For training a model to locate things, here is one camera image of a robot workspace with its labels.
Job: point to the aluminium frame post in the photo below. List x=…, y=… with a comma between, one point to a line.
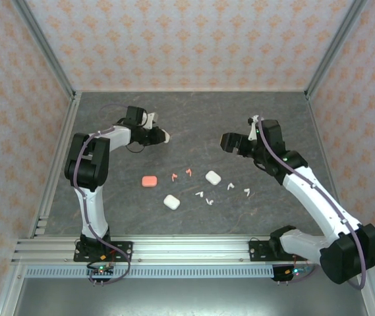
x=335, y=46
x=45, y=46

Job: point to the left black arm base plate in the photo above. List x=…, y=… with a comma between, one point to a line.
x=123, y=250

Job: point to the white earbud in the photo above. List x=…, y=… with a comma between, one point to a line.
x=248, y=191
x=209, y=201
x=200, y=194
x=229, y=187

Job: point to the aluminium mounting rail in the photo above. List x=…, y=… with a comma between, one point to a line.
x=190, y=250

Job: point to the white earbud charging case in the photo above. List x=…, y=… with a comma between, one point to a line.
x=171, y=202
x=213, y=177
x=166, y=136

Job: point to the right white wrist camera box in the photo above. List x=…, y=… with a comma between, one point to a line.
x=254, y=130

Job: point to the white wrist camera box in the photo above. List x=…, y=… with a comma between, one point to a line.
x=254, y=130
x=152, y=120

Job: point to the aluminium table side rail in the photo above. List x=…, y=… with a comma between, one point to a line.
x=314, y=115
x=71, y=115

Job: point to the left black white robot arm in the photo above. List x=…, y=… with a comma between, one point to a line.
x=91, y=214

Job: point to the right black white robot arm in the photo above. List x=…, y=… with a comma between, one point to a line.
x=338, y=263

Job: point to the pink earbud charging case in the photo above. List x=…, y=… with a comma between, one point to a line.
x=149, y=181

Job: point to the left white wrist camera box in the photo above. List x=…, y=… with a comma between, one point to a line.
x=152, y=120

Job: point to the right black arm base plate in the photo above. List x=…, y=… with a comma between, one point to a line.
x=259, y=250

